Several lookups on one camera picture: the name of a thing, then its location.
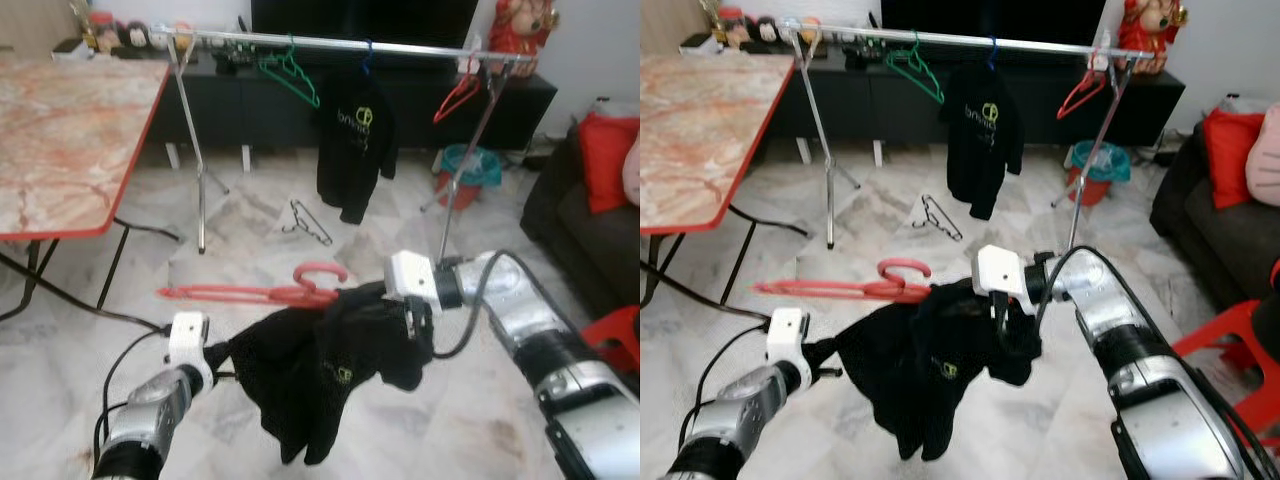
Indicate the red plastic hanger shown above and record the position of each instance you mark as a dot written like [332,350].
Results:
[442,115]
[240,293]
[840,288]
[1066,110]

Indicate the green plastic hanger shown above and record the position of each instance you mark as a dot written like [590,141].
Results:
[934,92]
[308,95]

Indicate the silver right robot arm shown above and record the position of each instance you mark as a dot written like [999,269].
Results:
[540,340]
[1140,350]

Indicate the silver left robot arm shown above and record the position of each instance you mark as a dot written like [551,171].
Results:
[740,420]
[145,420]

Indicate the red bin with teal bag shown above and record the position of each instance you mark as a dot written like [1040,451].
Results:
[455,192]
[1085,188]

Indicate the black shirt with green logo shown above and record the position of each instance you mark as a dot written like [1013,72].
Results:
[980,150]
[350,150]

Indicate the dark grey sofa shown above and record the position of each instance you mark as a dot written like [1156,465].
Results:
[1220,240]
[580,240]

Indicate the red plastic stool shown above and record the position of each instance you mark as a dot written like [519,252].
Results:
[1240,360]
[612,335]

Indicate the black TV cabinet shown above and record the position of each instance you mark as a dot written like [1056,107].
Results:
[900,110]
[250,115]

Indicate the red cushion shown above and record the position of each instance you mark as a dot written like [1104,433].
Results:
[1230,155]
[605,160]

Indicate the white tissue box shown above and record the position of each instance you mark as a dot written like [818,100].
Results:
[1097,60]
[468,65]

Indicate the pink Hello Kitty cushion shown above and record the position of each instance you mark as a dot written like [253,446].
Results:
[633,172]
[1265,160]

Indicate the black laundry basket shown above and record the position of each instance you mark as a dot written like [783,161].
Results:
[1273,320]

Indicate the silver clothes rack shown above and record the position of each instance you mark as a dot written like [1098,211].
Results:
[350,45]
[950,38]

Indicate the black electronic box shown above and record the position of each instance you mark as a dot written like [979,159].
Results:
[865,56]
[235,62]

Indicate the black television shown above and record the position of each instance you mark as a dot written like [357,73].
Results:
[365,20]
[995,18]

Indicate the red laughing Buddha statue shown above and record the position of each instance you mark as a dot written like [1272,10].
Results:
[1150,32]
[520,35]

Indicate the orange round toy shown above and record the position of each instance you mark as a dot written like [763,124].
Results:
[810,30]
[181,35]

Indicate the white round toy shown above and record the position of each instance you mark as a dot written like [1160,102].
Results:
[787,30]
[157,36]

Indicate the black plush doll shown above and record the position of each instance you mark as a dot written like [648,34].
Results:
[135,37]
[766,30]

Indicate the gold trophy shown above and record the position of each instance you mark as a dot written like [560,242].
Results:
[714,20]
[82,25]

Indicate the light wooden cabinet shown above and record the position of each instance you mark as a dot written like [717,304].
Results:
[670,25]
[35,28]

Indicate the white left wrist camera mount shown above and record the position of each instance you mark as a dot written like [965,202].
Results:
[187,340]
[787,335]

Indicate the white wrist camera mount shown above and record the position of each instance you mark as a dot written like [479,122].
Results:
[187,340]
[1002,272]
[412,277]
[787,335]

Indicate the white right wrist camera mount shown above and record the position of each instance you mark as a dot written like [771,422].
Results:
[1002,272]
[412,277]

